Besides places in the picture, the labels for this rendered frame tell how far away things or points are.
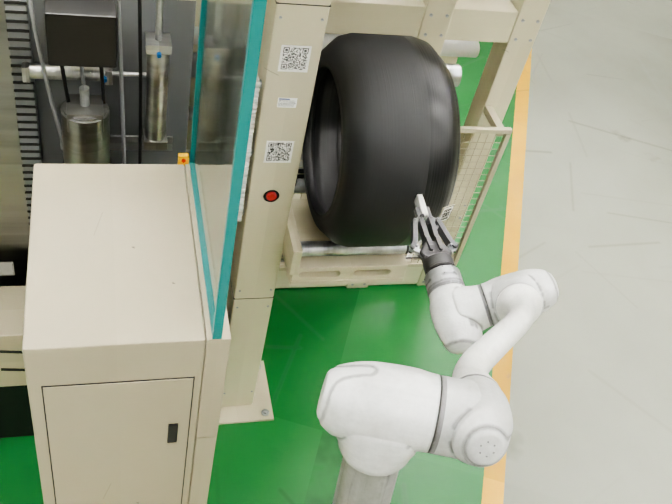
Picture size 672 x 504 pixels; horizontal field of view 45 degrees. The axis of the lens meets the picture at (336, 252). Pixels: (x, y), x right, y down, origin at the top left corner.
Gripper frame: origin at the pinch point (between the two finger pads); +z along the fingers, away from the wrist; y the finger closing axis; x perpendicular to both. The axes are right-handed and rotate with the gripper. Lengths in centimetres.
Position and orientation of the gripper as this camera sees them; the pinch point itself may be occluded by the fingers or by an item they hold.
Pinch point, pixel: (421, 208)
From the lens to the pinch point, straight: 210.3
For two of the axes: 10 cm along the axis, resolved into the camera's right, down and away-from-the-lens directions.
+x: -2.1, 5.9, 7.8
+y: -9.6, 0.2, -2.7
